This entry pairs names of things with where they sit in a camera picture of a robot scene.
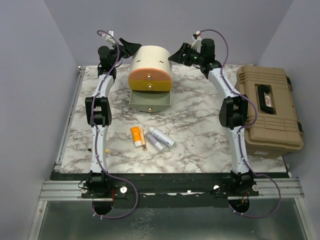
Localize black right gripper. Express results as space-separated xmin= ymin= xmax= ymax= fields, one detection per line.
xmin=167 ymin=44 xmax=203 ymax=68

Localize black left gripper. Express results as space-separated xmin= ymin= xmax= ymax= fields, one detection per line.
xmin=110 ymin=38 xmax=141 ymax=67

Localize cream round drawer organizer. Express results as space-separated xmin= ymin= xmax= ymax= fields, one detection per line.
xmin=130 ymin=45 xmax=172 ymax=75

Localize yellow drawer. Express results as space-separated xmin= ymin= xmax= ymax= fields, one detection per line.
xmin=128 ymin=79 xmax=173 ymax=92

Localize grey bottom drawer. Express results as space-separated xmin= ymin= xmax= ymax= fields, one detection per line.
xmin=129 ymin=90 xmax=171 ymax=113

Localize orange sunscreen tube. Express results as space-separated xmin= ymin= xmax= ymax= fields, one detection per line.
xmin=130 ymin=126 xmax=142 ymax=148

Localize white blue tube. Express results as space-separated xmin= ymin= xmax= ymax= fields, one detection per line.
xmin=148 ymin=126 xmax=176 ymax=148

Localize lavender white bottle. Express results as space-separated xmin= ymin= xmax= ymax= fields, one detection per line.
xmin=146 ymin=132 xmax=164 ymax=152

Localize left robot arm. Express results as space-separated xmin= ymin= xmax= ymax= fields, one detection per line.
xmin=85 ymin=38 xmax=142 ymax=174

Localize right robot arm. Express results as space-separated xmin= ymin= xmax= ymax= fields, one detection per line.
xmin=168 ymin=38 xmax=251 ymax=176

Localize gold cream tube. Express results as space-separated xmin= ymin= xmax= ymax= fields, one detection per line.
xmin=139 ymin=127 xmax=147 ymax=151

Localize tan plastic tool case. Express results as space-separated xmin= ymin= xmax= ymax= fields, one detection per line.
xmin=235 ymin=65 xmax=304 ymax=159

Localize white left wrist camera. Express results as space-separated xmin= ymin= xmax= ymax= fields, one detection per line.
xmin=104 ymin=30 xmax=117 ymax=46

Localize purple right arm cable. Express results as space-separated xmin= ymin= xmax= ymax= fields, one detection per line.
xmin=199 ymin=29 xmax=282 ymax=218

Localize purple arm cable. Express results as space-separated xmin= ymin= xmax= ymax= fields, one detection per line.
xmin=91 ymin=29 xmax=140 ymax=221
xmin=199 ymin=29 xmax=282 ymax=218

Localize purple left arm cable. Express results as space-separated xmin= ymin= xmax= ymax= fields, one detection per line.
xmin=91 ymin=29 xmax=140 ymax=221

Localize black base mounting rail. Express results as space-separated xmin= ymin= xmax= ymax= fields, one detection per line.
xmin=49 ymin=169 xmax=263 ymax=209

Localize aluminium frame rail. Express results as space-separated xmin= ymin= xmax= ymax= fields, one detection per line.
xmin=39 ymin=178 xmax=305 ymax=201

